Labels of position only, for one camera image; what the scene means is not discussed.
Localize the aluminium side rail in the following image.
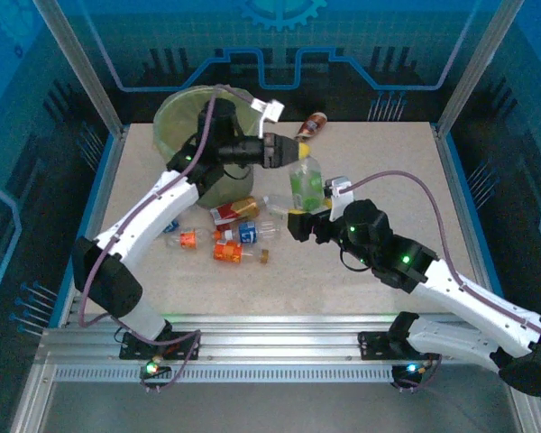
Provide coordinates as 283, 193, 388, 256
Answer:
430, 122, 541, 433
8, 125, 130, 433

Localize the large orange label bottle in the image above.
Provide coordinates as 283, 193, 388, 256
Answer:
212, 239, 271, 266

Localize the red yellow label tea bottle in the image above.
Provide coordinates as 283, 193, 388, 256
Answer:
209, 196, 271, 226

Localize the small LED board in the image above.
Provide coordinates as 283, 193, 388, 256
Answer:
394, 363, 427, 378
139, 358, 172, 378

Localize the aluminium frame post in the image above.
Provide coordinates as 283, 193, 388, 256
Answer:
31, 0, 123, 132
436, 0, 527, 132

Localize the green lined trash bin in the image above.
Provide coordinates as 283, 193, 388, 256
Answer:
152, 84, 265, 208

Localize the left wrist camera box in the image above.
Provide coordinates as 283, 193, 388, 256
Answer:
248, 97, 286, 139

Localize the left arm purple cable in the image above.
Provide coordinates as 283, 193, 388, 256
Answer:
78, 84, 203, 394

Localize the aluminium front rail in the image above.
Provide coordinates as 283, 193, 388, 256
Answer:
40, 313, 524, 362

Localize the green label bottle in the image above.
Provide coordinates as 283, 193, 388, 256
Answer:
288, 143, 326, 213

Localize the grey metal base plate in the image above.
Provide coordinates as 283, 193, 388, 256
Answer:
35, 381, 528, 433

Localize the brown bottle with white cap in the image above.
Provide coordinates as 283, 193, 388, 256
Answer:
296, 112, 329, 139

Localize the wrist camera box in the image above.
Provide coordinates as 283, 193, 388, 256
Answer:
323, 175, 355, 221
248, 97, 286, 139

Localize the clear plastic bottle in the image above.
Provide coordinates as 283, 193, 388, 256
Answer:
263, 193, 298, 217

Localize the small orange label bottle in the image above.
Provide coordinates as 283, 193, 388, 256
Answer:
164, 227, 222, 250

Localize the slotted metal strip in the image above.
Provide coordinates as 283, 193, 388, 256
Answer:
53, 365, 400, 384

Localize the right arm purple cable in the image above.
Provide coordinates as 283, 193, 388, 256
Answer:
342, 171, 541, 393

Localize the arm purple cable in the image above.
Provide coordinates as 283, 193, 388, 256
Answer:
342, 171, 541, 393
78, 84, 203, 394

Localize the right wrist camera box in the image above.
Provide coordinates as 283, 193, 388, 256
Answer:
323, 175, 355, 221

